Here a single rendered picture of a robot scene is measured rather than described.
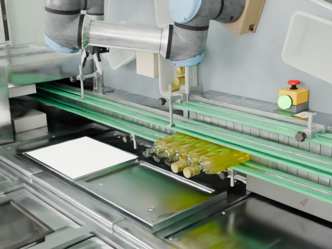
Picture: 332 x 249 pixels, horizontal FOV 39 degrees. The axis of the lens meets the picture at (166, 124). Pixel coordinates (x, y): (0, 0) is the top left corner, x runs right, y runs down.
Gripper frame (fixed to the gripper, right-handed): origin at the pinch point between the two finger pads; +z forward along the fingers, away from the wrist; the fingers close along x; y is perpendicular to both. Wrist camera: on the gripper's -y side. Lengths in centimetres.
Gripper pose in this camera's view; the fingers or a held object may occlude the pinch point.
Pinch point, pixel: (90, 71)
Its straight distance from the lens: 208.1
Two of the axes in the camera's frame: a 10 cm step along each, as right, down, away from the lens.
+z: -0.6, 9.4, 3.3
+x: -6.4, -2.9, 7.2
